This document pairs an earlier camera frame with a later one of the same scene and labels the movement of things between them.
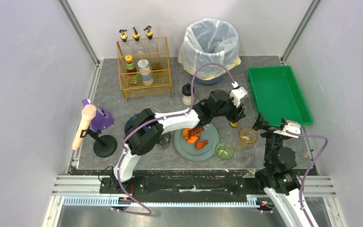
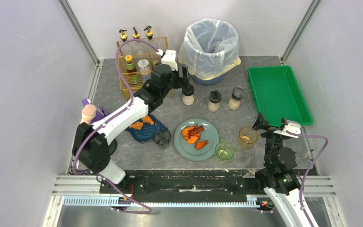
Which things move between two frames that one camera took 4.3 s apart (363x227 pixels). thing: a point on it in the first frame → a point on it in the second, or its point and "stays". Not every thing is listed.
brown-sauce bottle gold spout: [139, 48] stays
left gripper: [237, 113] → [179, 79]
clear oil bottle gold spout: [125, 48] stays
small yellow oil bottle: [234, 124] → [153, 64]
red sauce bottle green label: [131, 71] stays
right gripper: [266, 127] stays
